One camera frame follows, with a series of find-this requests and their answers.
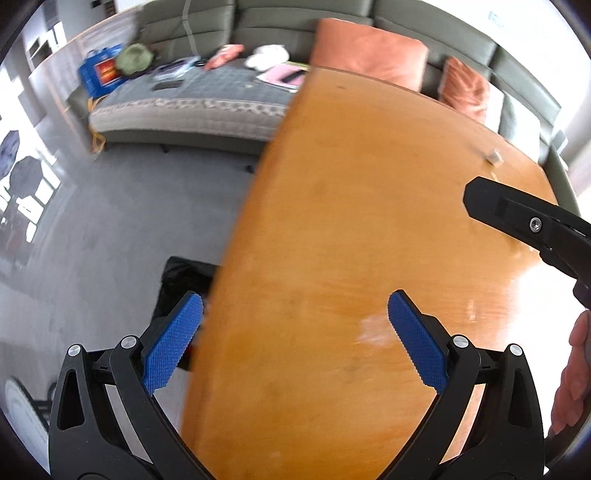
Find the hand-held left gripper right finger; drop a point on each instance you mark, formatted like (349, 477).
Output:
(418, 341)

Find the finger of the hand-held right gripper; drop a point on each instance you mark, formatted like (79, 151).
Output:
(508, 207)

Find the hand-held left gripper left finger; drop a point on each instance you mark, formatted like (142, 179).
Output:
(173, 346)

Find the small white paper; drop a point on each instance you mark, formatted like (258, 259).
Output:
(495, 157)

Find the black bag trash bin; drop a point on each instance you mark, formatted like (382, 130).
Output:
(180, 277)

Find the person's right hand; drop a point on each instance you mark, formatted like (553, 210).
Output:
(571, 378)

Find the small orange cushion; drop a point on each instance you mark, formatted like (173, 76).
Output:
(464, 90)

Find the white round stool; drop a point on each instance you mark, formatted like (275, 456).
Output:
(21, 415)

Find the large orange cushion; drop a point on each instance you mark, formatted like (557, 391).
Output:
(369, 50)

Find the grey umbrella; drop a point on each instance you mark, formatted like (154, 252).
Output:
(27, 175)

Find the grey quilted sofa cover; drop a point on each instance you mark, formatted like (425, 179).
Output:
(207, 101)

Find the black remote control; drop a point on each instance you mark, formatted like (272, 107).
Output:
(291, 76)

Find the dark blue umbrella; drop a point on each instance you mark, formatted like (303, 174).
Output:
(9, 152)

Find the pink booklet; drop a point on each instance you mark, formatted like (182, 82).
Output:
(272, 76)

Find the blue shopping bag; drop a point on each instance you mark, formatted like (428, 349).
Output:
(99, 71)

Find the white cloth bundle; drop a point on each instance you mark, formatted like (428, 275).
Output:
(267, 56)

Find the green hat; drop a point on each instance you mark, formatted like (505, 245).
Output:
(135, 59)

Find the green leather sofa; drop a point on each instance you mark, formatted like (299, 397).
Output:
(286, 18)

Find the small orange pillow on sofa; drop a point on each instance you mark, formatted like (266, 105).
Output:
(224, 56)

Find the wooden partition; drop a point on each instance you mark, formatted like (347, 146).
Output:
(64, 50)

